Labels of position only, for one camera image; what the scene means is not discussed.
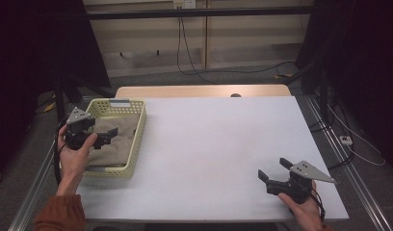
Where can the white wall socket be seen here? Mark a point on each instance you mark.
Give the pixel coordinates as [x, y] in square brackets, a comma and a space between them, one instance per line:
[184, 3]

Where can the beige cloth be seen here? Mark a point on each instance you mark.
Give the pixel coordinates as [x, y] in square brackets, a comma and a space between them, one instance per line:
[120, 147]

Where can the aluminium floor rail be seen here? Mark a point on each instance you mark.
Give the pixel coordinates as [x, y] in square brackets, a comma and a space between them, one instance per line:
[37, 179]
[352, 173]

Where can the person's left hand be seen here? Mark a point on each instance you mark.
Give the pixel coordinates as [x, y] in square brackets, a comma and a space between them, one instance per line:
[74, 160]

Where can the black curtain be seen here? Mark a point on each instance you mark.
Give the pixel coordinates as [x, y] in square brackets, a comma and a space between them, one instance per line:
[361, 57]
[34, 64]

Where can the black metal stand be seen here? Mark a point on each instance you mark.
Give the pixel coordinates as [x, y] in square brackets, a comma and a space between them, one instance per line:
[60, 96]

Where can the pale yellow plastic basket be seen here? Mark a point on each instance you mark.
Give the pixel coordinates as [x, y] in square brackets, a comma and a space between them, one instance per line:
[133, 141]

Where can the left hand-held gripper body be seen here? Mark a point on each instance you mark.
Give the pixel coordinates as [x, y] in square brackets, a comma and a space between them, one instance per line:
[79, 130]

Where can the black horizontal metal bar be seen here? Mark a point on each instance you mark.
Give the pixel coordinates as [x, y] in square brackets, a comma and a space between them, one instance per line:
[197, 13]

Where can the white power adapter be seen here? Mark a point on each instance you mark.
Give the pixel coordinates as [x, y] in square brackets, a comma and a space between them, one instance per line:
[345, 140]

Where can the person's right hand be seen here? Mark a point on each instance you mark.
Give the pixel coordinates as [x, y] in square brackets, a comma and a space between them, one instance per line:
[305, 213]

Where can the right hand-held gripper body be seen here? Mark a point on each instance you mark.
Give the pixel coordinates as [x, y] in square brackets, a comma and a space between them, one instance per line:
[297, 186]

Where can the dark round table grommet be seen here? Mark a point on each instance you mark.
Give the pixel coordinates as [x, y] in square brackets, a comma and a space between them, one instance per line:
[235, 95]

